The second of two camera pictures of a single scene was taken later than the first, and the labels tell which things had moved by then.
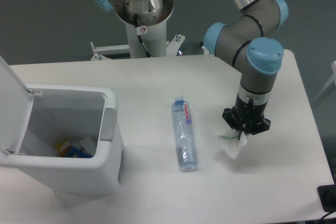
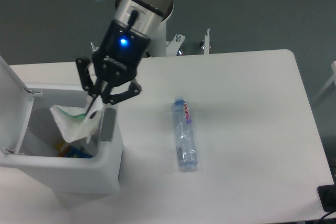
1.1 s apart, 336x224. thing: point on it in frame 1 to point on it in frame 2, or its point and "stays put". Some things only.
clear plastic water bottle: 184,134 stays put
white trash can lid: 16,104 stays put
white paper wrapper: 231,144 to 77,124
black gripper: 244,116 to 115,62
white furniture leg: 333,78 stays put
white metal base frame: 173,45 stays put
